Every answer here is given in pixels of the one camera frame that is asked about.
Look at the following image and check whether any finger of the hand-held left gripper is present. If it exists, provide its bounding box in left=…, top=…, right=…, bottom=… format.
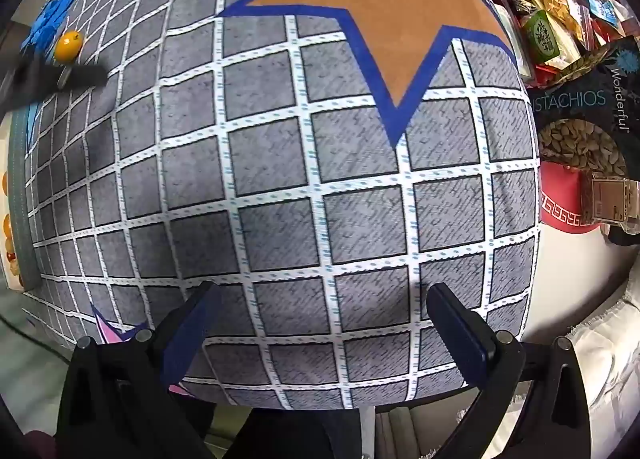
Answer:
left=0, top=56, right=108, bottom=112

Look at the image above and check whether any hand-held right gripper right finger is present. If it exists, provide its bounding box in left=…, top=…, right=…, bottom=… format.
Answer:
left=426, top=282, right=591, bottom=459

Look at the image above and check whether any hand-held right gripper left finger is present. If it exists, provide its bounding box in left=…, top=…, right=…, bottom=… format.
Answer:
left=56, top=280, right=223, bottom=459

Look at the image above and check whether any yellow-orange citrus fruit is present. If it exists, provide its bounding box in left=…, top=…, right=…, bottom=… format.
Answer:
left=54, top=29, right=84, bottom=63

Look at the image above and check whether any white textured cloth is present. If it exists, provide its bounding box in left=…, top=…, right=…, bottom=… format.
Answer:
left=375, top=281, right=640, bottom=459

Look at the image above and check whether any red patterned box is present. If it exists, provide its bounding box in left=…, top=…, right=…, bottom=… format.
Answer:
left=539, top=162, right=606, bottom=240

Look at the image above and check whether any clear plastic box brown label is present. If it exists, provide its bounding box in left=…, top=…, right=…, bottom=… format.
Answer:
left=580, top=172, right=640, bottom=235

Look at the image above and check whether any grey checkered star tablecloth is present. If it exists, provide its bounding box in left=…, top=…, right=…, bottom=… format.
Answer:
left=10, top=0, right=541, bottom=412

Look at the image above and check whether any black pistachio bag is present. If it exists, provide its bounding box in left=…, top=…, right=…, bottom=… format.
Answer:
left=530, top=36, right=640, bottom=180

